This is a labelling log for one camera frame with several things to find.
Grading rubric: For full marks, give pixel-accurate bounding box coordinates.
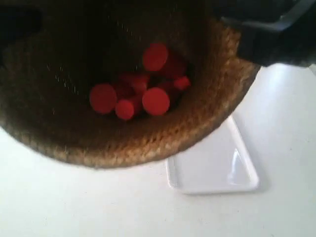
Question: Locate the white rectangular plastic tray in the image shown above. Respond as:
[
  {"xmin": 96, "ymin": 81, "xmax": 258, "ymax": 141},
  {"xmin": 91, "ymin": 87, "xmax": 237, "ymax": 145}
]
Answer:
[{"xmin": 166, "ymin": 116, "xmax": 260, "ymax": 195}]

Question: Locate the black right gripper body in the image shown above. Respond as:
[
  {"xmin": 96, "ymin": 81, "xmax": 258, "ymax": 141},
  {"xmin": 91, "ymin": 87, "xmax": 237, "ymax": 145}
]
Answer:
[{"xmin": 214, "ymin": 0, "xmax": 316, "ymax": 67}]

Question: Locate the brown woven straw basket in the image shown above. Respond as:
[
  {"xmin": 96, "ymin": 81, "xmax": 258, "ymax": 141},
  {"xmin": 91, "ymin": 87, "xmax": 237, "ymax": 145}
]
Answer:
[{"xmin": 0, "ymin": 0, "xmax": 259, "ymax": 168}]

